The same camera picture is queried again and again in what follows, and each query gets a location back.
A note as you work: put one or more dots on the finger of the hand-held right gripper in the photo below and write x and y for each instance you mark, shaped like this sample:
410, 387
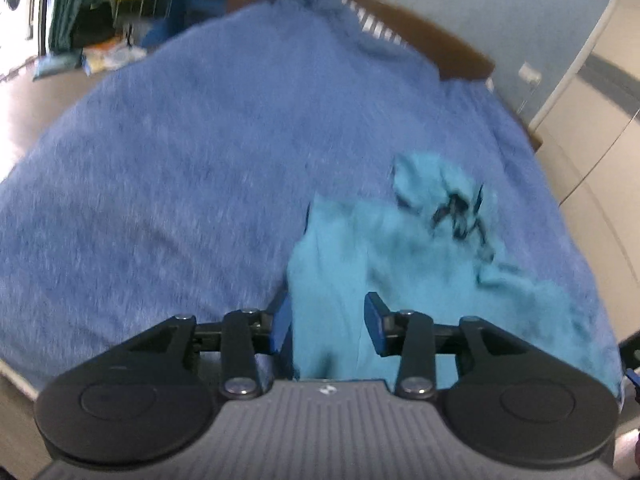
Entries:
631, 349
634, 380

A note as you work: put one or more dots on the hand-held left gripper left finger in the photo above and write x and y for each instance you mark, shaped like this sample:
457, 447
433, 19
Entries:
281, 327

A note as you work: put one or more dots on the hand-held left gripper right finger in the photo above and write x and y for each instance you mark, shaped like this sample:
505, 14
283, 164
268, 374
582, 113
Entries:
375, 324

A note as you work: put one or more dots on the teal hooded zip jacket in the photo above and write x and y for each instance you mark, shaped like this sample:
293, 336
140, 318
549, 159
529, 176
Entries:
425, 280

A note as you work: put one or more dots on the blue fleece blanket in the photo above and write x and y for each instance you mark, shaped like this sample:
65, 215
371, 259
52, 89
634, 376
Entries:
190, 175

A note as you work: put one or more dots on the beige wardrobe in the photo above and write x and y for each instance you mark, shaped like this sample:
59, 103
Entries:
600, 110

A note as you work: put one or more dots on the wooden bed headboard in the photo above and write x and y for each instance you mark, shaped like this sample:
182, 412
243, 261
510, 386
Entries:
445, 45

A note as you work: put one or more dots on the striped pillow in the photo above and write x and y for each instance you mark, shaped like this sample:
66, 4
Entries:
372, 20

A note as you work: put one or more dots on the pile of bags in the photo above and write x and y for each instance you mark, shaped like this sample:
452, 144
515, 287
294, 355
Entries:
100, 57

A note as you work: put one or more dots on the teal curtain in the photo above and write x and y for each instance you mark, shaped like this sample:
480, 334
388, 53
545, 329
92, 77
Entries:
75, 5

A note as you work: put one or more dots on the white wall socket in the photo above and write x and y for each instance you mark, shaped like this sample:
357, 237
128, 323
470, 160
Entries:
530, 74

